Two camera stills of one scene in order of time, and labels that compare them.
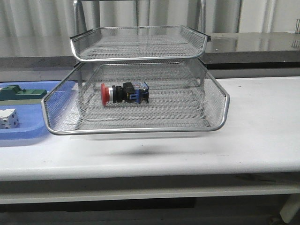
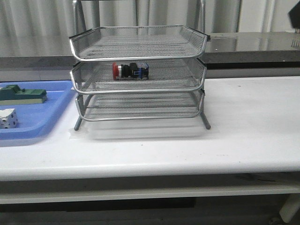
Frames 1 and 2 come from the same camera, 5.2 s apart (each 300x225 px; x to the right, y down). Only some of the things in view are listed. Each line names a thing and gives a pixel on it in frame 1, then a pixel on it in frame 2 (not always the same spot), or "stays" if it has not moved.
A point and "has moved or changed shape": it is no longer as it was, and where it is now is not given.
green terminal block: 13,94 stays
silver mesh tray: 138,42 stays
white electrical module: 9,118 stays
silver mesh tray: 138,97 has moved or changed shape
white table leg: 290,207 stays
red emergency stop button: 137,92 -> 139,71
